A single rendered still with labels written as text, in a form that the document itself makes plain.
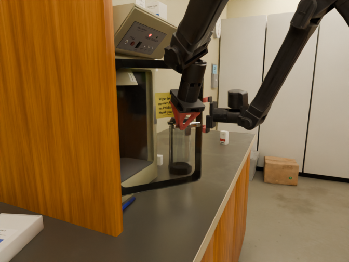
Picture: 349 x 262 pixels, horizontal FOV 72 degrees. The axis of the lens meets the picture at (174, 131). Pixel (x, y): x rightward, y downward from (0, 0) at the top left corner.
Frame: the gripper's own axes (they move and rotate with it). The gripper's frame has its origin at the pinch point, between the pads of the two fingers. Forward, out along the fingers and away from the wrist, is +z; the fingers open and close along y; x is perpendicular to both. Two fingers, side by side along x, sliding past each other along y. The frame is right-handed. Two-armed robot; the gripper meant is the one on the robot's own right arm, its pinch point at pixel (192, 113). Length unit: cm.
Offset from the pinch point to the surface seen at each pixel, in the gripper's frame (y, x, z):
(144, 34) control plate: 26.4, 30.0, 4.3
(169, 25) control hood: 30.1, 21.2, 0.8
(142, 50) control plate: 22.6, 25.5, 8.0
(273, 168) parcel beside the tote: -100, -231, -32
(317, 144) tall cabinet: -72, -270, -83
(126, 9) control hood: 30, 41, 3
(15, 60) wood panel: 19, 49, 33
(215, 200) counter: -25.8, 20.4, -15.6
